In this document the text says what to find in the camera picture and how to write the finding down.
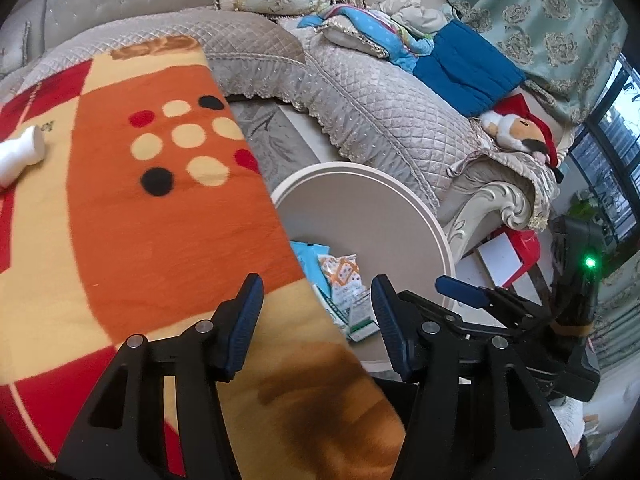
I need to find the red white box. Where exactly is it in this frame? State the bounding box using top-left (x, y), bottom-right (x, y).
top-left (477, 226), bottom-right (541, 288)

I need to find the green white snack wrapper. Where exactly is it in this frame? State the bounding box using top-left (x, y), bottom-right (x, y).
top-left (348, 295), bottom-right (380, 342)

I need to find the orange white snack wrapper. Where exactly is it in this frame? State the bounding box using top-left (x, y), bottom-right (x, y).
top-left (318, 254), bottom-right (368, 310)

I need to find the blue snack wrapper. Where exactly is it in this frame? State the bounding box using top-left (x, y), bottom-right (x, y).
top-left (290, 240), bottom-right (331, 297)

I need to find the santa plush toy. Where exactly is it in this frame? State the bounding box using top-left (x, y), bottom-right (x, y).
top-left (480, 93), bottom-right (564, 183)

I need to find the grey quilted sofa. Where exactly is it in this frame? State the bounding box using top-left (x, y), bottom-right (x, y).
top-left (1, 0), bottom-right (558, 255)

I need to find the blue folded blanket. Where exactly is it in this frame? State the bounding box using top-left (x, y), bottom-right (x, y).
top-left (412, 20), bottom-right (526, 117)

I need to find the orange patterned fleece blanket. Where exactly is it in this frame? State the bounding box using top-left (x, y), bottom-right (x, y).
top-left (1, 36), bottom-right (405, 479)

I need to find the colourful blue cloth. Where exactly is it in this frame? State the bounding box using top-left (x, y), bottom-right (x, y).
top-left (297, 3), bottom-right (434, 73)

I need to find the green patterned curtain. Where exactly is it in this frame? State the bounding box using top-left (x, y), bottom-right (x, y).
top-left (447, 0), bottom-right (628, 125)

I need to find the beige crumpled cloth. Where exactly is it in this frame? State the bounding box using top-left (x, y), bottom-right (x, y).
top-left (375, 0), bottom-right (449, 38)

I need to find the white plastic bottle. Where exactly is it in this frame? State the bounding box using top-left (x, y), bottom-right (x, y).
top-left (0, 126), bottom-right (46, 188)

